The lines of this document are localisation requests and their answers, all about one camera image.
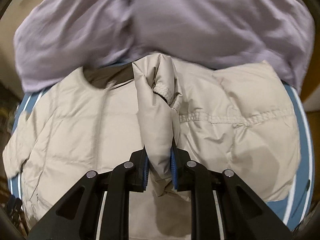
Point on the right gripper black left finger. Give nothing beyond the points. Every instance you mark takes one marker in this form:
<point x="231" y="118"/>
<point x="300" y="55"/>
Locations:
<point x="97" y="206"/>

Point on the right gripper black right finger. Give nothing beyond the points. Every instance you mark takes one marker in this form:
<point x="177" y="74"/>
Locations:
<point x="223" y="206"/>

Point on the beige puffer jacket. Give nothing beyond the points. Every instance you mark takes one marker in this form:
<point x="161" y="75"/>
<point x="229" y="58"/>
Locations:
<point x="239" y="118"/>

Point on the lavender pillow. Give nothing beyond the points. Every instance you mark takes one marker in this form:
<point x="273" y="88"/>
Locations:
<point x="59" y="36"/>

